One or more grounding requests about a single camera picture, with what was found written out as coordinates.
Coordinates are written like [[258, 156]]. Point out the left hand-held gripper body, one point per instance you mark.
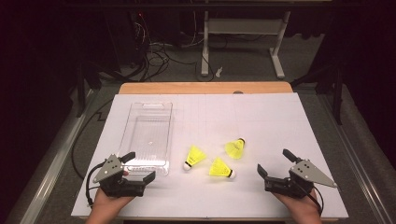
[[109, 169]]

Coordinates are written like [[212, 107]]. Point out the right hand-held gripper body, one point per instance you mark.
[[306, 174]]

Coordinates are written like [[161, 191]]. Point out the clear plastic tray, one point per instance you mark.
[[146, 133]]

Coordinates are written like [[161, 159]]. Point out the yellow shuttlecock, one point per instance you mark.
[[235, 148], [219, 169], [194, 155]]

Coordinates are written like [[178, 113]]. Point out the person's right hand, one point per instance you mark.
[[303, 207]]

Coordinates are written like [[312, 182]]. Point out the person's left hand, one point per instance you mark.
[[107, 203]]

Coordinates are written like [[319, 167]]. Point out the white board sheet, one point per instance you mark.
[[249, 118]]

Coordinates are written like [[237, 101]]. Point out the black tripod stand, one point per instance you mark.
[[81, 90], [336, 93]]

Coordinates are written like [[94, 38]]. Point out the small white floor object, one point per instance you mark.
[[219, 72]]

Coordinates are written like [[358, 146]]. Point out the aluminium floor rail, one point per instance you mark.
[[53, 168], [358, 174]]

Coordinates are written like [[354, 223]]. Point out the white metal stand frame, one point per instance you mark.
[[243, 26]]

